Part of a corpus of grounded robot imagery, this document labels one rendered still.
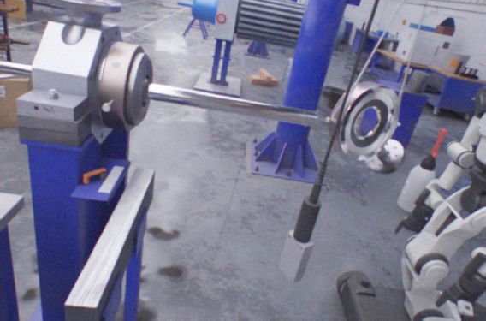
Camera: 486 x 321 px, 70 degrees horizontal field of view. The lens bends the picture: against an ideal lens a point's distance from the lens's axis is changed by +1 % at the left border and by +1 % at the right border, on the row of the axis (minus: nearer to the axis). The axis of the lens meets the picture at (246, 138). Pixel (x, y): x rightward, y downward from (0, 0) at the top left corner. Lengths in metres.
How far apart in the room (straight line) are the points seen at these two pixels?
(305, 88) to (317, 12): 0.63
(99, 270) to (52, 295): 0.88
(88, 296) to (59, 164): 0.60
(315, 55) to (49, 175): 2.25
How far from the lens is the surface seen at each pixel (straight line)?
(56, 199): 1.50
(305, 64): 3.04
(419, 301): 1.98
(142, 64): 1.48
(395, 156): 1.93
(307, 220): 0.87
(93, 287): 0.97
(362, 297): 2.12
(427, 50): 8.06
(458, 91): 7.24
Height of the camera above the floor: 1.59
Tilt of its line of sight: 24 degrees down
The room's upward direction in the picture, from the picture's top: 12 degrees clockwise
